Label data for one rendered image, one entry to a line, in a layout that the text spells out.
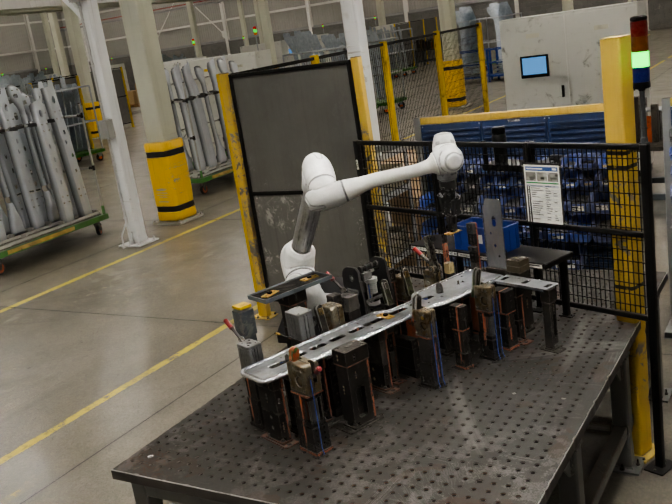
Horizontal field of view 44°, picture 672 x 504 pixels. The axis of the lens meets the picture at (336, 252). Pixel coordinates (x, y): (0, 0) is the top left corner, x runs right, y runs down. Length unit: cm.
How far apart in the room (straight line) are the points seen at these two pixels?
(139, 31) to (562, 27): 521
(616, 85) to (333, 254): 312
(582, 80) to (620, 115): 649
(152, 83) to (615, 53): 812
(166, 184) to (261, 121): 499
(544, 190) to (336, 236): 251
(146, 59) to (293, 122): 517
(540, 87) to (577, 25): 83
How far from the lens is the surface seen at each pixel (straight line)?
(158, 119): 1121
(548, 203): 412
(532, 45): 1046
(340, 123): 603
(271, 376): 314
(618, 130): 387
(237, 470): 319
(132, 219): 1046
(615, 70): 384
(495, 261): 405
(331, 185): 368
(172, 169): 1123
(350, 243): 625
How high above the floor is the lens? 221
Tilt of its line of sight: 15 degrees down
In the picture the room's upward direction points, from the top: 9 degrees counter-clockwise
